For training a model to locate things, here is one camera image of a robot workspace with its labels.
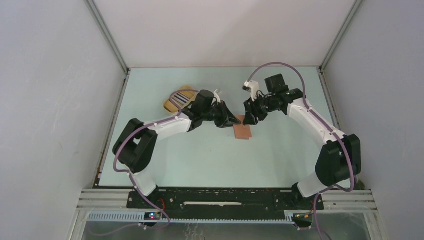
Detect left controller board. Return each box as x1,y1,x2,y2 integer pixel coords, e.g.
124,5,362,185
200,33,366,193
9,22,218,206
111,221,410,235
143,212,162,221

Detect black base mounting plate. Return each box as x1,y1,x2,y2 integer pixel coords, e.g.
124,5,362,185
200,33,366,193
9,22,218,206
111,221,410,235
126,187,324,221

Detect striped cards in tray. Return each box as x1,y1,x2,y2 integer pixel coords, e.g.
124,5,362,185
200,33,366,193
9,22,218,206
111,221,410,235
173,92,191,104

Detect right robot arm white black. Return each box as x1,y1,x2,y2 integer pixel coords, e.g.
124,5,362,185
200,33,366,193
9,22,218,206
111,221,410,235
242,74,362,209

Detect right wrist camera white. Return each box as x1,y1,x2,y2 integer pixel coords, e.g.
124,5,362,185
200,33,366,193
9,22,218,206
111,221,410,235
242,80,260,102

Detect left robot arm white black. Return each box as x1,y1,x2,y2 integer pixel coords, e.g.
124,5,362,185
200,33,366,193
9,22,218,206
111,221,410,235
112,89,241,208

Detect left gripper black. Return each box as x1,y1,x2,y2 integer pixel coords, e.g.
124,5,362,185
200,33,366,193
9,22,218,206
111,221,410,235
201,101,241,129

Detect right controller board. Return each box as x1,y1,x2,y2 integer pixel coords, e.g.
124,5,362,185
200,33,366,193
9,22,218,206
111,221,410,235
293,213,314,222

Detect white cable duct strip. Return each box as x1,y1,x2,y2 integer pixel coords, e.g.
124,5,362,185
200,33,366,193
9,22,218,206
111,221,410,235
86,211,294,225

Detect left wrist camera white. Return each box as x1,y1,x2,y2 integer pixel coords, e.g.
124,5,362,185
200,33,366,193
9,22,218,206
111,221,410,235
212,89,222,103

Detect controller board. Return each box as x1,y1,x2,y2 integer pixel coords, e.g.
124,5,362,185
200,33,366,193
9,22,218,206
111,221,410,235
293,213,314,222
143,212,162,221

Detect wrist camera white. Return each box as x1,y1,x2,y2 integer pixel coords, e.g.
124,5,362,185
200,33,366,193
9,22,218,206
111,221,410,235
242,80,260,102
212,89,222,103

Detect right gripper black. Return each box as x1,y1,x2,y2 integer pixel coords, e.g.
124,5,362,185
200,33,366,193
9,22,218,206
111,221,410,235
242,92,276,126

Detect brown leather card holder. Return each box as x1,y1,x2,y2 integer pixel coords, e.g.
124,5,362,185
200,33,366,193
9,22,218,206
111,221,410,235
233,114,253,140

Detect oval wooden tray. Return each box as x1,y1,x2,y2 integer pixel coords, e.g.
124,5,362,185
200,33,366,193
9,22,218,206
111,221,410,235
163,85,198,115

